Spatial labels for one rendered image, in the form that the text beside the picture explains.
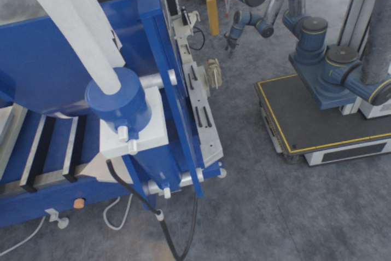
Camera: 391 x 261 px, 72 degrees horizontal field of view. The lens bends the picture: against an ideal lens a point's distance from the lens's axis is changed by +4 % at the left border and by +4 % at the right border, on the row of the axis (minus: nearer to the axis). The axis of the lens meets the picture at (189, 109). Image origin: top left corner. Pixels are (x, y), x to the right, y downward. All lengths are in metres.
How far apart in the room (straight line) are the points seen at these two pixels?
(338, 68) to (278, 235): 1.42
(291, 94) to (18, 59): 2.46
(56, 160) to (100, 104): 2.12
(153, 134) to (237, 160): 2.13
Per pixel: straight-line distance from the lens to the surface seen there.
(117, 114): 0.71
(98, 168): 2.12
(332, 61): 2.18
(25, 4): 1.22
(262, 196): 2.69
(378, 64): 1.95
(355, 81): 2.14
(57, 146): 2.91
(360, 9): 2.54
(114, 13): 1.01
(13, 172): 3.02
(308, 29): 2.48
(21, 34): 1.12
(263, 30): 2.31
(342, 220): 2.73
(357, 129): 2.81
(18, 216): 3.08
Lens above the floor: 2.46
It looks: 47 degrees down
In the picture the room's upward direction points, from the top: 15 degrees counter-clockwise
